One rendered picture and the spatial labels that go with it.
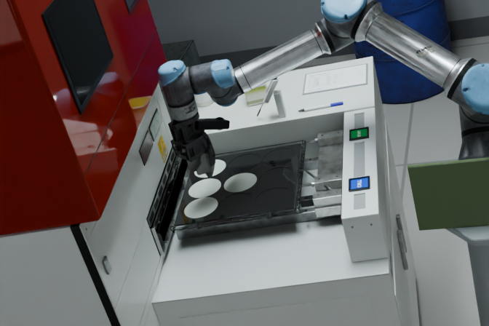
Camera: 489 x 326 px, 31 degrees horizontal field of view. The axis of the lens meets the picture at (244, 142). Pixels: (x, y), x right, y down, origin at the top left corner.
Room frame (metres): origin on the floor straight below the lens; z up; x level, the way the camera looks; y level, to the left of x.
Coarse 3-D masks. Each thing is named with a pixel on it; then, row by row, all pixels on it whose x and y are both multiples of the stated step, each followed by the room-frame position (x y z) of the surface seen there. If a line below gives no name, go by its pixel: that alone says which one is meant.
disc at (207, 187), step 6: (204, 180) 2.28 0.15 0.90; (210, 180) 2.27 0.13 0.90; (216, 180) 2.26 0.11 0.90; (192, 186) 2.27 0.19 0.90; (198, 186) 2.26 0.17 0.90; (204, 186) 2.25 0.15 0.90; (210, 186) 2.24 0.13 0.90; (216, 186) 2.23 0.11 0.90; (192, 192) 2.24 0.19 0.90; (198, 192) 2.23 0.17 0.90; (204, 192) 2.22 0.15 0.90; (210, 192) 2.21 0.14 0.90
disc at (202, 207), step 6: (204, 198) 2.18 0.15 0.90; (210, 198) 2.17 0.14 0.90; (192, 204) 2.17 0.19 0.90; (198, 204) 2.16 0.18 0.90; (204, 204) 2.15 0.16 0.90; (210, 204) 2.14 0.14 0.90; (216, 204) 2.13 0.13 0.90; (186, 210) 2.15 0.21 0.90; (192, 210) 2.14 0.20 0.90; (198, 210) 2.13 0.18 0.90; (204, 210) 2.12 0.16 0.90; (210, 210) 2.11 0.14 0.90; (192, 216) 2.11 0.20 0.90; (198, 216) 2.10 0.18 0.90
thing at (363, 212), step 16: (352, 112) 2.32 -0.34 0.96; (368, 112) 2.30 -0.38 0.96; (352, 128) 2.23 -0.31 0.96; (352, 144) 2.14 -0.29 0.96; (368, 144) 2.12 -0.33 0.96; (352, 160) 2.06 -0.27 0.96; (368, 160) 2.03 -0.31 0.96; (352, 176) 1.98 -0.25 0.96; (352, 192) 1.90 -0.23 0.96; (368, 192) 1.88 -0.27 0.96; (384, 192) 2.05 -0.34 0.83; (352, 208) 1.83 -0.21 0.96; (368, 208) 1.82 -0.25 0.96; (384, 208) 1.96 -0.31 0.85; (352, 224) 1.80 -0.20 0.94; (368, 224) 1.79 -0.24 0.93; (384, 224) 1.87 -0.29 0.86; (352, 240) 1.80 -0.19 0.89; (368, 240) 1.79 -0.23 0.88; (384, 240) 1.78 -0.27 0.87; (352, 256) 1.80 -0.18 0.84; (368, 256) 1.79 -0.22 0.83; (384, 256) 1.78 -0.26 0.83
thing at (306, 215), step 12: (276, 216) 2.06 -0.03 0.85; (288, 216) 2.05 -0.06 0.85; (300, 216) 2.04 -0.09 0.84; (312, 216) 2.04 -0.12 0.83; (336, 216) 2.02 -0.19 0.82; (192, 228) 2.12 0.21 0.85; (204, 228) 2.11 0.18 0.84; (216, 228) 2.10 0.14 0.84; (228, 228) 2.10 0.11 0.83; (240, 228) 2.09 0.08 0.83; (252, 228) 2.08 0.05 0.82
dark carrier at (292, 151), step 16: (224, 160) 2.37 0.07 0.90; (240, 160) 2.34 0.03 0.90; (256, 160) 2.31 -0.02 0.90; (272, 160) 2.29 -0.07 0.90; (288, 160) 2.26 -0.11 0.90; (192, 176) 2.33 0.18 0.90; (224, 176) 2.27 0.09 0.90; (256, 176) 2.22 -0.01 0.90; (272, 176) 2.20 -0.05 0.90; (288, 176) 2.17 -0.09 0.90; (224, 192) 2.18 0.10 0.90; (240, 192) 2.16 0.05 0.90; (256, 192) 2.13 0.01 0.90; (272, 192) 2.11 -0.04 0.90; (288, 192) 2.09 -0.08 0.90; (224, 208) 2.10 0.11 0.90; (240, 208) 2.08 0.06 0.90; (256, 208) 2.05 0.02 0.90; (272, 208) 2.03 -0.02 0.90; (288, 208) 2.01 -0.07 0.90; (176, 224) 2.09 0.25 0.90
